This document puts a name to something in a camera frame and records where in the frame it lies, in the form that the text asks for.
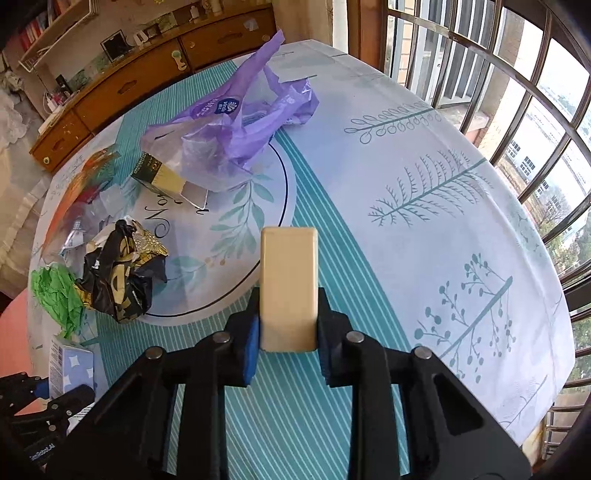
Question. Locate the wooden desk with drawers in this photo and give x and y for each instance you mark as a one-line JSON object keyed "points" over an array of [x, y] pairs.
{"points": [[129, 87]]}

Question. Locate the dark green box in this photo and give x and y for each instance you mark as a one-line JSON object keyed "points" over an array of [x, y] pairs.
{"points": [[157, 175]]}

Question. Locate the wooden bookshelf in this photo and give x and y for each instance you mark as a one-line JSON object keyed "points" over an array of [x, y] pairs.
{"points": [[76, 14]]}

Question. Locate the clear plastic bottle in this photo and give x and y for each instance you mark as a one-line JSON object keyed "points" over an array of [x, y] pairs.
{"points": [[76, 240]]}

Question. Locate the black picture frame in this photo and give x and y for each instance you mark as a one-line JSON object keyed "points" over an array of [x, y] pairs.
{"points": [[114, 45]]}

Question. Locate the row of books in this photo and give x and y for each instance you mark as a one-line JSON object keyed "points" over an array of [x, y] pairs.
{"points": [[39, 25]]}

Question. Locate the printed teal white tablecloth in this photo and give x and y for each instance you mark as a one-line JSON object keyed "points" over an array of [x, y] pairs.
{"points": [[415, 138]]}

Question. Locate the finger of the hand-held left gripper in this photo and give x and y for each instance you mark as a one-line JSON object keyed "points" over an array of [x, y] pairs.
{"points": [[69, 401], [39, 387]]}

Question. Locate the white blue box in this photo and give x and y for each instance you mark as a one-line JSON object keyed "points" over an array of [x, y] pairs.
{"points": [[76, 364]]}

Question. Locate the purple plastic bag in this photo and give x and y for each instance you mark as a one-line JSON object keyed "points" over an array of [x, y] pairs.
{"points": [[240, 134]]}

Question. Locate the beige box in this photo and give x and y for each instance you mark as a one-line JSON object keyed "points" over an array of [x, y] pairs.
{"points": [[288, 286]]}

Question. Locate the black gold crumpled wrapper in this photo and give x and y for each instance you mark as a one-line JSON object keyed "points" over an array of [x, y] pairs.
{"points": [[115, 277]]}

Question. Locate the orange colourful wrapper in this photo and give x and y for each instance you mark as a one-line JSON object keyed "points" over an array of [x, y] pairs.
{"points": [[74, 198]]}

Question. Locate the metal window grille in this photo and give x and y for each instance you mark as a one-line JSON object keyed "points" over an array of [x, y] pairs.
{"points": [[526, 83]]}

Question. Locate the green paper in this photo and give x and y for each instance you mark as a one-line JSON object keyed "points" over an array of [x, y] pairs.
{"points": [[55, 290]]}

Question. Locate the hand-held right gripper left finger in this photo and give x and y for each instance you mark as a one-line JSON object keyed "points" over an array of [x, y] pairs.
{"points": [[251, 350]]}

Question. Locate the white power strip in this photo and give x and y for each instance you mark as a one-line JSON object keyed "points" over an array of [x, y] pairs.
{"points": [[55, 102]]}

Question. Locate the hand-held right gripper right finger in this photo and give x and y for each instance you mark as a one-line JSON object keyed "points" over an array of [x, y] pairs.
{"points": [[324, 364]]}

